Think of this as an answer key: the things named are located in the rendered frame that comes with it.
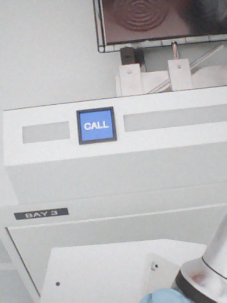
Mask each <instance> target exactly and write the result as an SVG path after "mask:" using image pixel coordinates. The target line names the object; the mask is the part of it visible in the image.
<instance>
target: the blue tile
mask: <svg viewBox="0 0 227 303"><path fill-rule="evenodd" d="M80 125H81V133H82V141H86V140H92V139H98V138H109V137H114V135H113V129H112V118H111V110H107V111H102V112H91V113H84V114H80Z"/></svg>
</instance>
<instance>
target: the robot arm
mask: <svg viewBox="0 0 227 303"><path fill-rule="evenodd" d="M139 303H227V209H226V210H225V212H224V214H223V216H222V218H221V220H220V222H219V225H218V227H217V229H216V231H215V232H214V234H213V236H212V238H211V240H210V242H209V244H208V246H207V248H206V250H205V252H204V254H203V255H202V256H201V257H200V258H197V259H193V260H189V261H186V262H185V263H183V264H182V266H181V268H180V269H179V271H178V273H177V275H176V277H175V279H174V281H173V283H172V285H171V287H170V289H168V288H161V289H158V290H156V291H154V292H153V293H149V294H146V296H144V297H142V299H141V300H140V301H139Z"/></svg>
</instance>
